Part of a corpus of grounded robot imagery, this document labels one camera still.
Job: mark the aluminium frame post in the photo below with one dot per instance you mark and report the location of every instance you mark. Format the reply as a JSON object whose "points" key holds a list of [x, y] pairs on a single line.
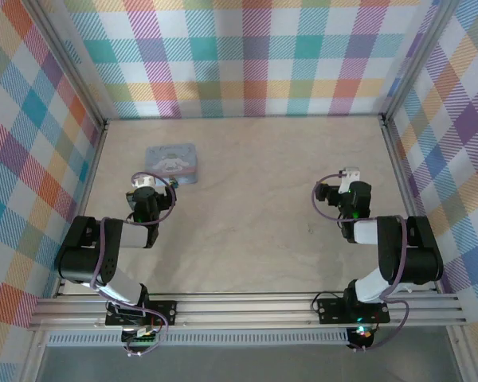
{"points": [[69, 63], [416, 59]]}

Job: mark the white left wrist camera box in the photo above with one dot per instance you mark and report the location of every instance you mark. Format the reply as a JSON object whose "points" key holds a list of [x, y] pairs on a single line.
{"points": [[144, 183]]}

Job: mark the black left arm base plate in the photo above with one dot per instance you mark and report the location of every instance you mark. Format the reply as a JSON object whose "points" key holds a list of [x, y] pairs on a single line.
{"points": [[165, 312]]}

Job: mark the long aluminium mounting rail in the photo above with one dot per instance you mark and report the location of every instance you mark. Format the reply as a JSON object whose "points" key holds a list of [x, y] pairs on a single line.
{"points": [[243, 308]]}

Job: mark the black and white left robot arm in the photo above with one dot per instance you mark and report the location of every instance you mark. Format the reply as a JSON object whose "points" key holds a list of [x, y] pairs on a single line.
{"points": [[79, 262]]}

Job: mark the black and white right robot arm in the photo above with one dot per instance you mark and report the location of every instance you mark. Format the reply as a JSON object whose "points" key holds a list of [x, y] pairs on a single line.
{"points": [[414, 258]]}

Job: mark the aluminium side rail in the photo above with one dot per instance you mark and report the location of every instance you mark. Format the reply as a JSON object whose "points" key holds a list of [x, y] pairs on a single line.
{"points": [[408, 199], [85, 199]]}

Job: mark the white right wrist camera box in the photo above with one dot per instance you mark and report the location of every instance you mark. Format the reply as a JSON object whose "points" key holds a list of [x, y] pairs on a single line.
{"points": [[349, 177]]}

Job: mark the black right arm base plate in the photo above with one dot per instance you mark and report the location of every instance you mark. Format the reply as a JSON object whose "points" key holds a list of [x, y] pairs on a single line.
{"points": [[330, 310]]}

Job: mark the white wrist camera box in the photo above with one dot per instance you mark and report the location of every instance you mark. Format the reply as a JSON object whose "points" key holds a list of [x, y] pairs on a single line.
{"points": [[349, 177], [144, 183]]}

